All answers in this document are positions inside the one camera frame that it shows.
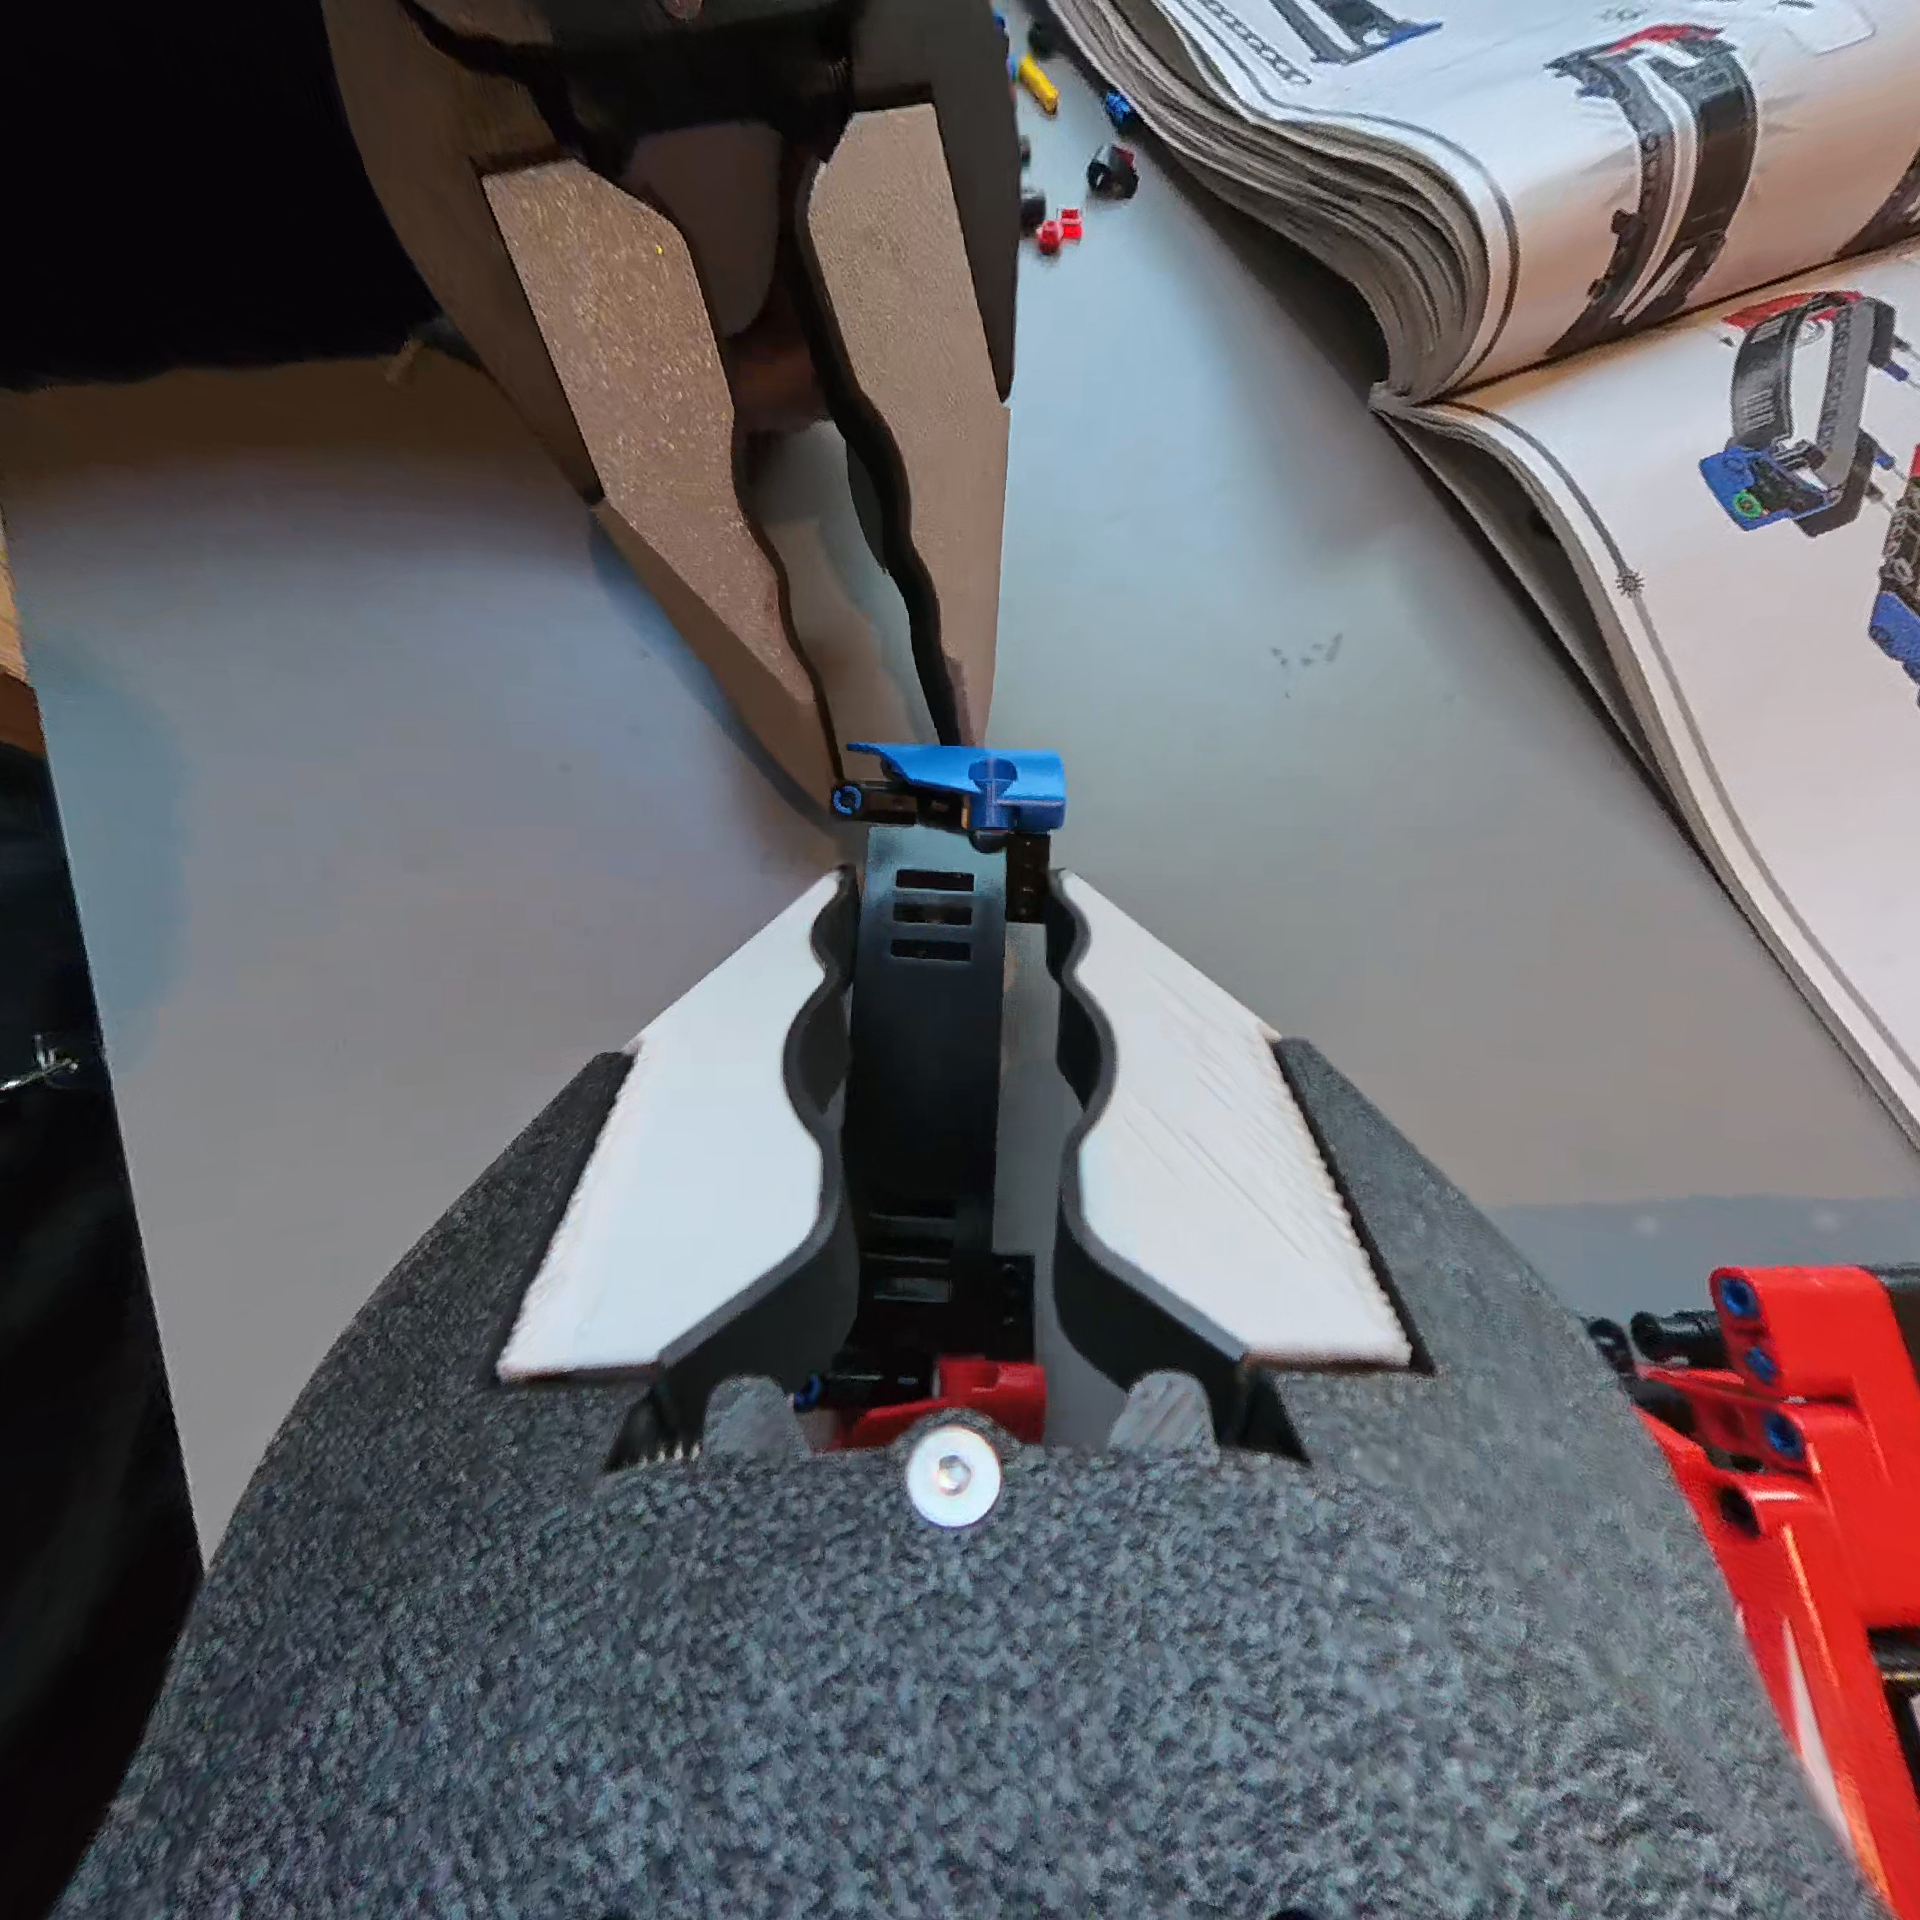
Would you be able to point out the red blue toy brick car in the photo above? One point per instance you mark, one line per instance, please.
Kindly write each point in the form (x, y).
(1799, 1440)

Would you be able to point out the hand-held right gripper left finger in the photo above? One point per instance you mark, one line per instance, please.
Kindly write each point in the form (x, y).
(705, 1184)

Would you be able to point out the open building instruction booklet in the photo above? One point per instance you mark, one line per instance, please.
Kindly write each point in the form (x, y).
(1650, 151)

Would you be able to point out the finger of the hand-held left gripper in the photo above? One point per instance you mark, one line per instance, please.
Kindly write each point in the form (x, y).
(646, 448)
(929, 374)

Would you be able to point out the black panel toy brick assembly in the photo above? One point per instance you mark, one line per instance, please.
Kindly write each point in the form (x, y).
(925, 1051)

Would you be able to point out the pile of loose toy bricks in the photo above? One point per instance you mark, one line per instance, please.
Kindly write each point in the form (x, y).
(1114, 172)

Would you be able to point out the grey desk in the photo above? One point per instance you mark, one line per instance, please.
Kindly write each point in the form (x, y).
(1276, 900)

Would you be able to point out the person's left hand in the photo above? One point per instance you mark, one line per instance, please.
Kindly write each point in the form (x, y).
(776, 368)

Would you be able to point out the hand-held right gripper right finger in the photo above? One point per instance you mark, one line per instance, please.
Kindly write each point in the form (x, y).
(1215, 1184)

